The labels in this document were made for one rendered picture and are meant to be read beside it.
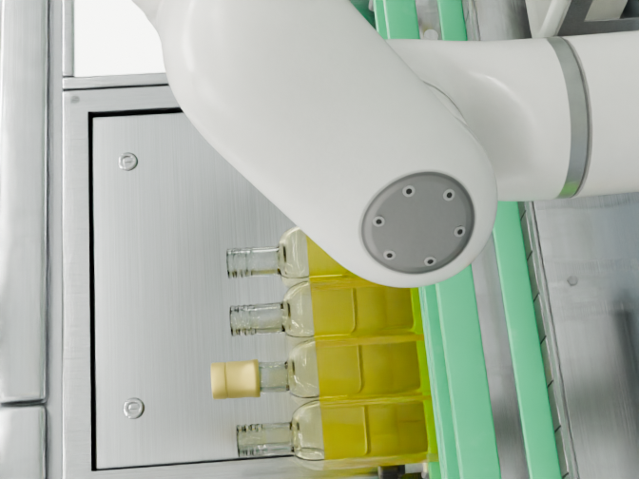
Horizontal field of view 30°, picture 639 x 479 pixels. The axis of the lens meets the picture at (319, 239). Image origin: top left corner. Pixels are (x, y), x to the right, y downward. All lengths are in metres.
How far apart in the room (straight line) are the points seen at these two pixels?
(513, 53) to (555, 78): 0.03
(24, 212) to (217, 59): 0.82
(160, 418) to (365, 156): 0.71
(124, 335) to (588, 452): 0.53
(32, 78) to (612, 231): 0.70
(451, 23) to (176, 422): 0.49
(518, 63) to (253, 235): 0.67
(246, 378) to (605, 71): 0.53
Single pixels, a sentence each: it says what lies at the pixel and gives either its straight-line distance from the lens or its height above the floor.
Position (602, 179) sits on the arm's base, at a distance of 0.70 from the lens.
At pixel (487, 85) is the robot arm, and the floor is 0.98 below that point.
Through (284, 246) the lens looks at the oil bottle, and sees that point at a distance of 1.13.
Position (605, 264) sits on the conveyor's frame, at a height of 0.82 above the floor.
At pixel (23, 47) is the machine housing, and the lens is 1.44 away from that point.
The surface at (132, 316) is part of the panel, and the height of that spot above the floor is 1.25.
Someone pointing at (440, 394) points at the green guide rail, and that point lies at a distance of 1.06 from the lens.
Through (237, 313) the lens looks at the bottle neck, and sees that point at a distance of 1.12.
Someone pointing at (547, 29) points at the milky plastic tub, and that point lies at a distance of 1.11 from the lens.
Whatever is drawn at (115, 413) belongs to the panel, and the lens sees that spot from 1.25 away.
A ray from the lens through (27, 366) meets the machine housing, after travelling 1.28.
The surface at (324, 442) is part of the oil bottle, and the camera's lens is 1.07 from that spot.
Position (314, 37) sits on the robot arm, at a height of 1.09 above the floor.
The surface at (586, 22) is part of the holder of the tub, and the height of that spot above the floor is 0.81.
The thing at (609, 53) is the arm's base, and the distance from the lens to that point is 0.70.
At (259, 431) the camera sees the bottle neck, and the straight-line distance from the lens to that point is 1.09.
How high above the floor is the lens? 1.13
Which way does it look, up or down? 4 degrees down
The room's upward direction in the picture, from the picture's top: 94 degrees counter-clockwise
